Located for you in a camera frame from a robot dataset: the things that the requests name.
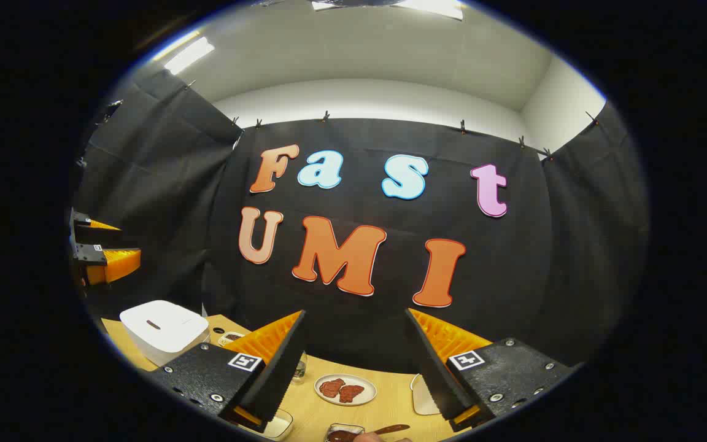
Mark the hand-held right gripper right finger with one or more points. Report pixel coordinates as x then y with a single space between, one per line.
433 374

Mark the white toaster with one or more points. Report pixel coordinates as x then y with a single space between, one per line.
424 399

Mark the white round plate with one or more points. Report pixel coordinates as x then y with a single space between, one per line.
366 393

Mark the red meat piece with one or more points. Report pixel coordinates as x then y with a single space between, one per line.
331 388
351 394

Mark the white rice cooker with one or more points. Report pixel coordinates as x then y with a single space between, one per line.
163 331

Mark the clear plastic water bottle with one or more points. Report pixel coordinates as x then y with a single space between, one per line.
299 368

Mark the ceiling light panel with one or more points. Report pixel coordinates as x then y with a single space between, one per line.
390 6
189 55

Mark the brown wooden spoon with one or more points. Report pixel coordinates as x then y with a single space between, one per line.
390 428

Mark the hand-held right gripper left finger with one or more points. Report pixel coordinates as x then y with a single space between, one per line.
280 374

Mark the white divided bean dish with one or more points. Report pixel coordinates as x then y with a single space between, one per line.
231 337

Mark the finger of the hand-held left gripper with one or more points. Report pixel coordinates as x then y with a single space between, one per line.
114 264
92 234

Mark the black backdrop cloth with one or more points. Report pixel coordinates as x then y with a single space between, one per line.
513 276

